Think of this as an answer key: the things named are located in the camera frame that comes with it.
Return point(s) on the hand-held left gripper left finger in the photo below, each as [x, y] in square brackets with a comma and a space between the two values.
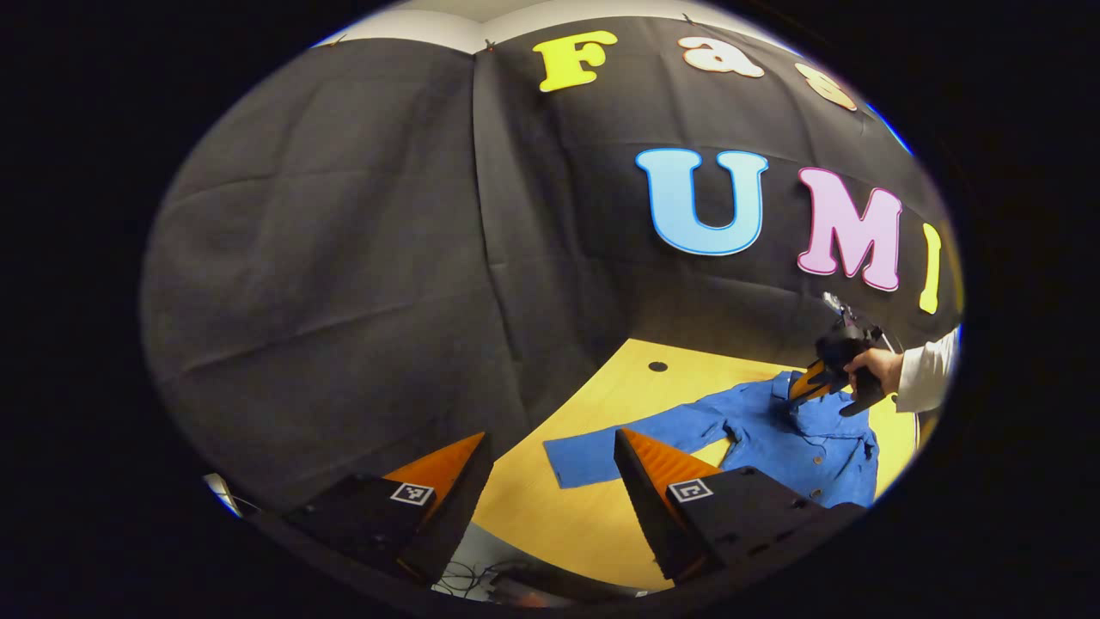
[460, 516]

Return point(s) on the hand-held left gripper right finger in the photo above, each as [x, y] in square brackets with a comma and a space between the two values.
[644, 507]

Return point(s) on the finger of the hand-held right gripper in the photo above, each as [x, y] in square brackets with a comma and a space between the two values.
[809, 383]

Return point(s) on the blue shirt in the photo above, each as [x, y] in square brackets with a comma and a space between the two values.
[773, 447]

